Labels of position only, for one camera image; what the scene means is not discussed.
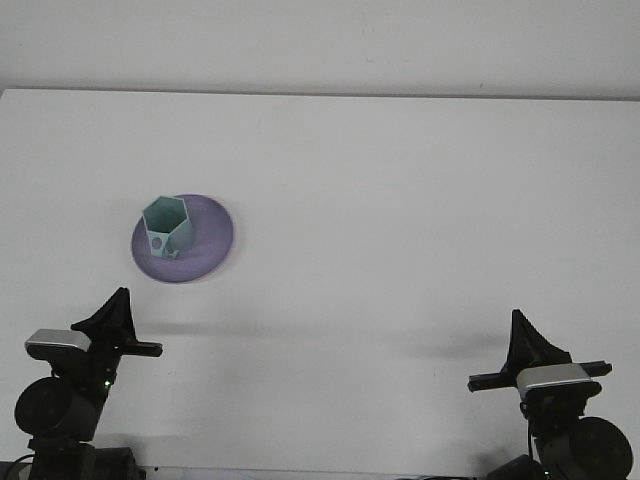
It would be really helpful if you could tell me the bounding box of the round purple plate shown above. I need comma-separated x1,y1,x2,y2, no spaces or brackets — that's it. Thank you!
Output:
130,193,236,285

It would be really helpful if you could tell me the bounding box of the pale blue hexagonal cup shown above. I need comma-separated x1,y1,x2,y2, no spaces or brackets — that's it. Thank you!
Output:
141,195,195,260

